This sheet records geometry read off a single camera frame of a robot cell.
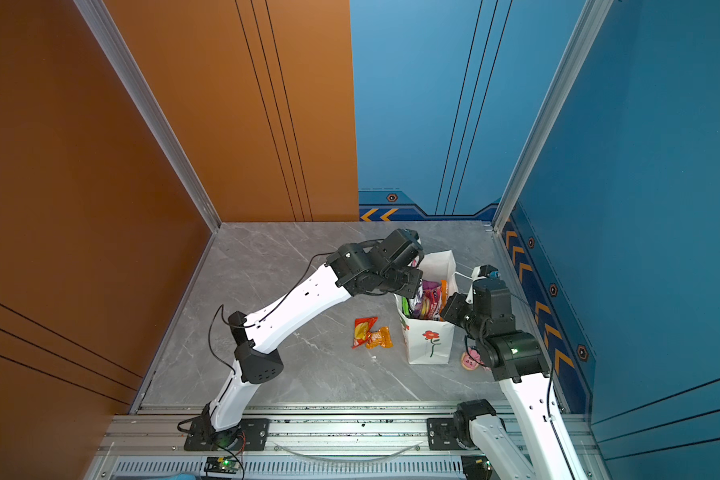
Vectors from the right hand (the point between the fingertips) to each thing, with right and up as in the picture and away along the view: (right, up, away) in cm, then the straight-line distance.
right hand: (444, 298), depth 72 cm
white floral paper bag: (-4, -11, 0) cm, 11 cm away
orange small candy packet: (-15, -15, +17) cm, 27 cm away
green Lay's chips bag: (-9, -3, +2) cm, 10 cm away
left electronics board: (-54, -40, -1) cm, 67 cm away
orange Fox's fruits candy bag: (0, +1, +1) cm, 1 cm away
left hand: (-6, +4, 0) cm, 7 cm away
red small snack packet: (-21, -12, +19) cm, 31 cm away
